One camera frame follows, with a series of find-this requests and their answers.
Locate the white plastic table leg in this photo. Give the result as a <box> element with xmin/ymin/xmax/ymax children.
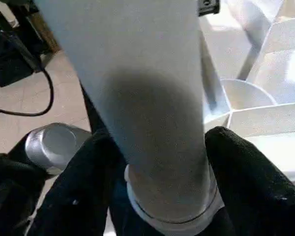
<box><xmin>34</xmin><ymin>0</ymin><xmax>218</xmax><ymax>222</ymax></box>

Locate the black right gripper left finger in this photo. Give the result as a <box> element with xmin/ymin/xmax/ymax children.
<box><xmin>27</xmin><ymin>130</ymin><xmax>128</xmax><ymax>236</ymax></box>

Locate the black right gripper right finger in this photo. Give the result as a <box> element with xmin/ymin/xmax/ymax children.
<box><xmin>204</xmin><ymin>126</ymin><xmax>295</xmax><ymax>236</ymax></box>

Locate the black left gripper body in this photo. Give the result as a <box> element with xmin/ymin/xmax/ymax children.
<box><xmin>197</xmin><ymin>0</ymin><xmax>221</xmax><ymax>16</ymax></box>

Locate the black floor cable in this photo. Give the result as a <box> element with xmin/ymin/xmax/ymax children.
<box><xmin>0</xmin><ymin>29</ymin><xmax>56</xmax><ymax>118</ymax></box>

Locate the white plastic table top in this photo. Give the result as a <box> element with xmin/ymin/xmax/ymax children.
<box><xmin>123</xmin><ymin>0</ymin><xmax>295</xmax><ymax>236</ymax></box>

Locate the black work mat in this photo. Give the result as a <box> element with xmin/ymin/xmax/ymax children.
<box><xmin>0</xmin><ymin>84</ymin><xmax>118</xmax><ymax>236</ymax></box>

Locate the black equipment case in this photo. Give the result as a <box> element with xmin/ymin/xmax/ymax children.
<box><xmin>0</xmin><ymin>0</ymin><xmax>57</xmax><ymax>88</ymax></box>

